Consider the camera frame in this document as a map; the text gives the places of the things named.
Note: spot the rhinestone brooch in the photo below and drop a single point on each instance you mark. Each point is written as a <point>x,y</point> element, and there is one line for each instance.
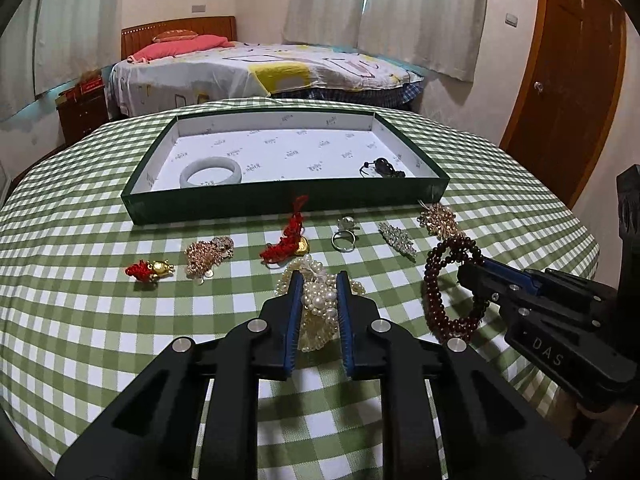
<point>397,240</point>

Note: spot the brown wooden door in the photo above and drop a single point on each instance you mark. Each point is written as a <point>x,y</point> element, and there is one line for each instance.
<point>565,85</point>

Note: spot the wall switch plate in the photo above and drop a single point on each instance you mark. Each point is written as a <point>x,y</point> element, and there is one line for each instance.
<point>511,19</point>

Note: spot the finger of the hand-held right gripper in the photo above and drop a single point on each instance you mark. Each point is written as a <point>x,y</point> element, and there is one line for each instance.
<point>510,272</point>
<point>480,282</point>

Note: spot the orange patterned pillow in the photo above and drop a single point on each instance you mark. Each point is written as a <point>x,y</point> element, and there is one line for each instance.
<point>175,35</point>

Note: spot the white curtain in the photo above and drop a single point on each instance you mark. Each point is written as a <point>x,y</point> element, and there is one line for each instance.
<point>325,0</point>
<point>425,15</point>
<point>17,70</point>
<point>80,25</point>

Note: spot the blue plaid bed sheet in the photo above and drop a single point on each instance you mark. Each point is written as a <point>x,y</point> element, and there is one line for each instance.
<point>385,92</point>

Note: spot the metal door knob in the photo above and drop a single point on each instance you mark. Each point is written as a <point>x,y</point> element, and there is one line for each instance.
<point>539,86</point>

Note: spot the wooden bed headboard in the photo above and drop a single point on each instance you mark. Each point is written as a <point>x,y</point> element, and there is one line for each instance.
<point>150,27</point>

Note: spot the dark wooden nightstand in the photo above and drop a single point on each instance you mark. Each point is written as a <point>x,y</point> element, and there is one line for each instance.
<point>82,115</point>

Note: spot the dark wooden chair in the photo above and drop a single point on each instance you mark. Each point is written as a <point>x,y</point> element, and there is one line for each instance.
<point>629,220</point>

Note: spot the green checked tablecloth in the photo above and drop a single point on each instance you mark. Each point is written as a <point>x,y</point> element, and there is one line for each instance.
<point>80,260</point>

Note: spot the green jewelry tray box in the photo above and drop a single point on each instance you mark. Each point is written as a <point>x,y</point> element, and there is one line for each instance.
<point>300,157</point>

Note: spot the red box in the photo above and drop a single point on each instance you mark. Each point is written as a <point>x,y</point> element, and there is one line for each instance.
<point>90,85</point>

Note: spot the gold sequin jewelry piece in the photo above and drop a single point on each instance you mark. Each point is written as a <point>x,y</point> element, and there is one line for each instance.
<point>207,255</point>
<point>437,221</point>

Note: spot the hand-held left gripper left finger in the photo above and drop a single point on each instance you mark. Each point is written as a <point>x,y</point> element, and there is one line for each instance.
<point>296,310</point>

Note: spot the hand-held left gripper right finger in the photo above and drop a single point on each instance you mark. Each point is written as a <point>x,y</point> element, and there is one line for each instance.
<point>344,310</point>

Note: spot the pink pillow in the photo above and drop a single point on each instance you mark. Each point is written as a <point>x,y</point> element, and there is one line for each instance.
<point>175,47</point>

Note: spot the bed with patterned sheet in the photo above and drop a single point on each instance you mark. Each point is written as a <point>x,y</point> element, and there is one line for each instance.
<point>200,72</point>

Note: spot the pale jade bangle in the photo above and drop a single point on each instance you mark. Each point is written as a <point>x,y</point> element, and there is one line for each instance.
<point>188,176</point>

